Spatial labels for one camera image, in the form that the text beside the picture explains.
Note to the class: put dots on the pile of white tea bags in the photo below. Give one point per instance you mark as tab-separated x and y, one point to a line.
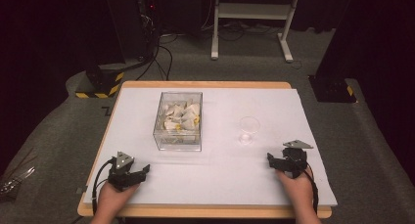
181	118

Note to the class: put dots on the metal tripod legs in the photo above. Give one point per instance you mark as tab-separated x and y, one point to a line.
16	180

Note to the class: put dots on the black equipment column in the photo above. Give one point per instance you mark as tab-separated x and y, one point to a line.
129	25

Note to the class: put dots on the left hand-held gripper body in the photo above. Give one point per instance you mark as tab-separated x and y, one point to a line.
121	175

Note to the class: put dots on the wooden table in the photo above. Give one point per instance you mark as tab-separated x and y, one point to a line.
195	212

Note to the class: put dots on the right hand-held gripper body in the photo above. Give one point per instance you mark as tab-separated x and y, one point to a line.
295	160

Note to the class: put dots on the clear plastic box case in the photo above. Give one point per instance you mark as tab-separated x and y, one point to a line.
177	97

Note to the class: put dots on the black yellow striped stand base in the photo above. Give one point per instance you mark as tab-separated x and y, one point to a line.
104	83

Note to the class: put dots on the black square stand base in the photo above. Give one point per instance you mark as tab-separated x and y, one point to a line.
332	90

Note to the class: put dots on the person's left hand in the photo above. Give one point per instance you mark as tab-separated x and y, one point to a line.
111	201

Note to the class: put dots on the grey tape piece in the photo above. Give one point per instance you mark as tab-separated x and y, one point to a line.
81	189

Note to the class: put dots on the white metal stand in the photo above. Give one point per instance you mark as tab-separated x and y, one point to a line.
253	11

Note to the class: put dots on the person's right hand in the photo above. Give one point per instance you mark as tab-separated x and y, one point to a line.
300	193

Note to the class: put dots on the white foam board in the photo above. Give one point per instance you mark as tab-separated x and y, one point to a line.
228	171

